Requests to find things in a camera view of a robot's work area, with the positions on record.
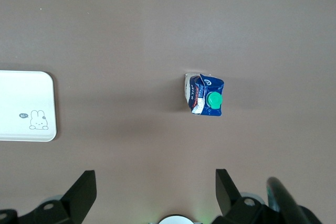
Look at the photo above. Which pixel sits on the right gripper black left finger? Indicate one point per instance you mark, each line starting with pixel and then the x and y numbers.
pixel 78 197

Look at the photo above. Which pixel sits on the blue milk carton green cap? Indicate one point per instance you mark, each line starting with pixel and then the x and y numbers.
pixel 200 96

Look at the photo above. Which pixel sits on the brown table mat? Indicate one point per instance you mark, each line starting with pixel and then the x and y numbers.
pixel 157 24

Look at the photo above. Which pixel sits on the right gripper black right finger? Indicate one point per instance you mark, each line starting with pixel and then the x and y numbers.
pixel 228 197

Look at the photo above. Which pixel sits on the white tray with bunny print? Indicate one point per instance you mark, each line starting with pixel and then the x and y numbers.
pixel 21 98

